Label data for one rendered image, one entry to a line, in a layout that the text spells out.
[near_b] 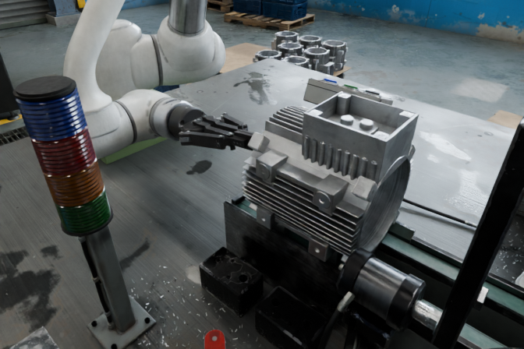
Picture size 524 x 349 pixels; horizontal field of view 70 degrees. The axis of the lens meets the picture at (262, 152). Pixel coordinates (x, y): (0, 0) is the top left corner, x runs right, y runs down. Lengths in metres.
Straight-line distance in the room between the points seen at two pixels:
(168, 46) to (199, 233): 0.56
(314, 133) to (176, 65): 0.71
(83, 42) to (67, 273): 0.43
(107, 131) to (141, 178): 0.25
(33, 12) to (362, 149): 6.77
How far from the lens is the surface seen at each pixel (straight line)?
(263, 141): 0.56
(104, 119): 0.80
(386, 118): 0.57
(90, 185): 0.49
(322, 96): 0.81
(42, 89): 0.45
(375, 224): 0.64
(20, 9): 7.03
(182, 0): 1.04
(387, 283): 0.44
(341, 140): 0.49
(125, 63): 1.14
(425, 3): 6.43
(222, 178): 0.97
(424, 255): 0.66
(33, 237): 0.94
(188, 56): 1.13
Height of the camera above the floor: 1.36
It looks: 32 degrees down
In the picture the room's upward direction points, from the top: straight up
